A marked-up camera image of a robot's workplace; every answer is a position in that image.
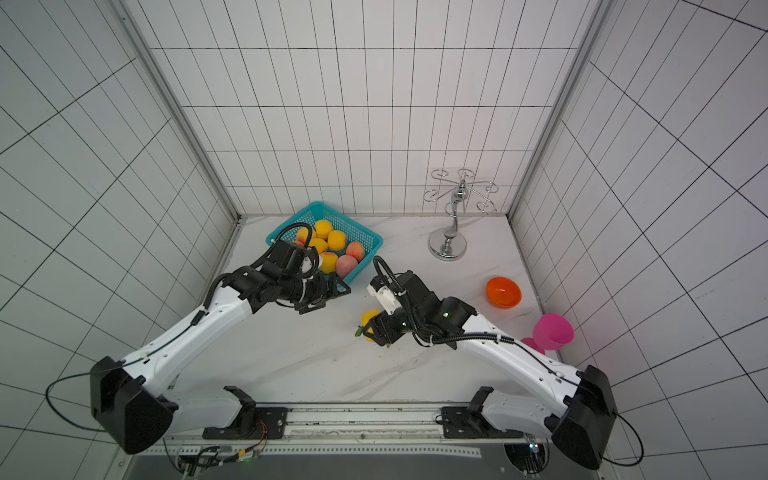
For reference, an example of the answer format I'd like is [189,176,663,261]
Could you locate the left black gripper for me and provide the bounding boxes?
[279,272,352,316]

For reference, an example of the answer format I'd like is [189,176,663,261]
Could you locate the yellow peach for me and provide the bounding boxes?
[319,251,338,274]
[314,219,334,240]
[308,238,329,254]
[326,230,348,252]
[355,310,384,345]

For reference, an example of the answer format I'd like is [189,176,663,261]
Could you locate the pink peach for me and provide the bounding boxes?
[335,254,359,279]

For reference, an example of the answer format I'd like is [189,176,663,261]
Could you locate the orange red peach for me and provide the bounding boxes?
[345,241,366,263]
[294,227,310,246]

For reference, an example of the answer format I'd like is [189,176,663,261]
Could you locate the yellow peach top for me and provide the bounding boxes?
[326,230,348,252]

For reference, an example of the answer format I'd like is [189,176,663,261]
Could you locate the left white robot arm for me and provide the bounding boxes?
[89,240,351,454]

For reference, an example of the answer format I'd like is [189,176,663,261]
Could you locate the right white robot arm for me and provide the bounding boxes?
[360,271,617,470]

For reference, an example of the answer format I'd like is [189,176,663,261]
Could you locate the teal plastic basket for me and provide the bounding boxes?
[266,201,384,283]

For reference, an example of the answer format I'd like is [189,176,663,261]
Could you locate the orange plastic bowl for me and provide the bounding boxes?
[485,276,523,309]

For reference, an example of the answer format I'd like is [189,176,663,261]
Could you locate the silver metal cup rack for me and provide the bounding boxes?
[423,167,499,261]

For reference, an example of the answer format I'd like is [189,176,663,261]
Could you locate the pink plastic goblet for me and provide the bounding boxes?
[521,314,575,354]

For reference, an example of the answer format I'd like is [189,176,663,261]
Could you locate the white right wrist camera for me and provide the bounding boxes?
[367,284,402,316]

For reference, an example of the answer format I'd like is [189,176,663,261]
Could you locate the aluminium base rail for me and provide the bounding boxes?
[122,400,604,460]

